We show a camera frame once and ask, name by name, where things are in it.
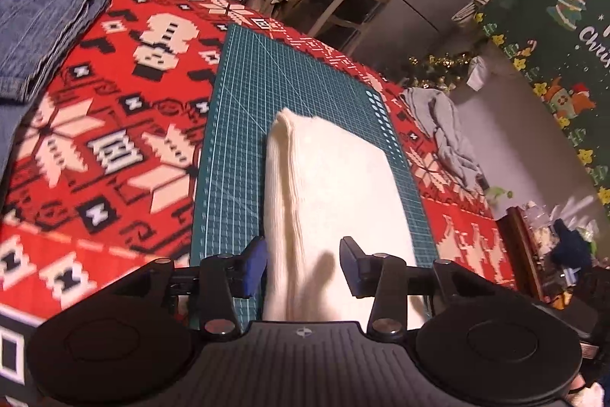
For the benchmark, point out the wooden nightstand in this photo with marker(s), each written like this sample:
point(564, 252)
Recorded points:
point(524, 254)

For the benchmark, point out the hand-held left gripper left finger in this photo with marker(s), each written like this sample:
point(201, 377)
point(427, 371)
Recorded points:
point(255, 266)

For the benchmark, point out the blue knit hat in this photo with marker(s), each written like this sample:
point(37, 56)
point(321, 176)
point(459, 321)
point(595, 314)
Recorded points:
point(572, 249)

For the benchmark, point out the red patterned blanket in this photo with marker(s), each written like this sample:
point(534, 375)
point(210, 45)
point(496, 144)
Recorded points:
point(95, 125)

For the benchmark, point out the cream knit sweater vest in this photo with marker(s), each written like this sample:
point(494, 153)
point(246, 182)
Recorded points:
point(329, 187)

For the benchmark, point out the white hanging cloth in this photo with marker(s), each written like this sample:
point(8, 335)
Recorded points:
point(476, 73)

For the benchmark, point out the small christmas tree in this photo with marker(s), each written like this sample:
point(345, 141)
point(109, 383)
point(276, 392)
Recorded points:
point(438, 68)

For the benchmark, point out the grey garment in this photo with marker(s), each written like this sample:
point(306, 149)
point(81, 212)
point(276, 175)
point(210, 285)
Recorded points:
point(448, 130)

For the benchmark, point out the green cutting mat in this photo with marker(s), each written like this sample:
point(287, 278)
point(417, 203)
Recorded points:
point(238, 111)

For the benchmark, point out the blue jeans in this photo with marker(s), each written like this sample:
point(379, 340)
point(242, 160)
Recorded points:
point(38, 30)

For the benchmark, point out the green christmas wall hanging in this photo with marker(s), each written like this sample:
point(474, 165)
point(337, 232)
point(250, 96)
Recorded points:
point(557, 30)

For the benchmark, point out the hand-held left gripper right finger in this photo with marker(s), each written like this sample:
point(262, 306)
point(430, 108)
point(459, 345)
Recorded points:
point(351, 266)

